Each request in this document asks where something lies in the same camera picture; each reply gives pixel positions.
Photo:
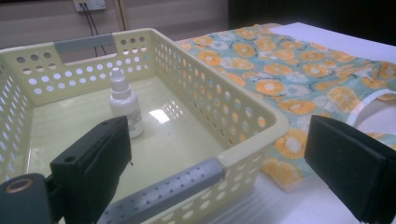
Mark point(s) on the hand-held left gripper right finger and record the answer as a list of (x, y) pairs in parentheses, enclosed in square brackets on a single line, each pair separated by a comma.
[(351, 168)]

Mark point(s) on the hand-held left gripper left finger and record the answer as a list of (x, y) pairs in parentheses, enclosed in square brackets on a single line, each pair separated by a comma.
[(90, 168)]

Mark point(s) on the white dropper bottle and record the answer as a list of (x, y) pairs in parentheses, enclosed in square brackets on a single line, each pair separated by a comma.
[(123, 102)]

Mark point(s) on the pale yellow perforated plastic basket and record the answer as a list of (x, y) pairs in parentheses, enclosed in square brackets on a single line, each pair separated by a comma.
[(174, 146)]

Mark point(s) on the orange-print cloth bag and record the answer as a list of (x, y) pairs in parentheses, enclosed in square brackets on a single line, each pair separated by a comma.
[(280, 71)]

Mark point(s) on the black curtain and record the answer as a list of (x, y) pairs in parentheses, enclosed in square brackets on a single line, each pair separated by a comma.
[(311, 15)]

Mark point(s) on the white wall socket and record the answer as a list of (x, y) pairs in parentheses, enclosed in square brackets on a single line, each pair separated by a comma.
[(90, 4)]

